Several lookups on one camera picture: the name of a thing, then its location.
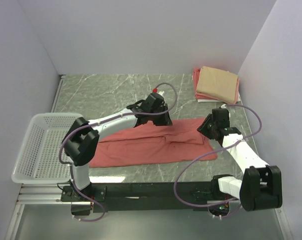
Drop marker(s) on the white plastic laundry basket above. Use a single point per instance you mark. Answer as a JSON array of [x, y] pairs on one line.
[[38, 159]]

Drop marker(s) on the red t shirt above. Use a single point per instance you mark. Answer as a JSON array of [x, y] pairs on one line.
[[150, 144]]

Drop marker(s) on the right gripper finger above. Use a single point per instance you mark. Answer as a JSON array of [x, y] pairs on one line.
[[205, 127], [215, 134]]

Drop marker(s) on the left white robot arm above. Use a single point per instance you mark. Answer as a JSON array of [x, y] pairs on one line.
[[80, 143]]

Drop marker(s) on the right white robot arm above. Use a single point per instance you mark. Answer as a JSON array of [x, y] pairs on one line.
[[261, 186]]

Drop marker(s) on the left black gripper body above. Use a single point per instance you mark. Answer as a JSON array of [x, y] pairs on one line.
[[164, 107]]

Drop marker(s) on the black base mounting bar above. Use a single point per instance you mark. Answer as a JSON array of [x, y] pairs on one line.
[[141, 196]]

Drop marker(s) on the folded beige t shirt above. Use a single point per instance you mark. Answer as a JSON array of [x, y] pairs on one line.
[[217, 83]]

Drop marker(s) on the folded white t shirt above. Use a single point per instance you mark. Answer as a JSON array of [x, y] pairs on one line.
[[214, 100]]

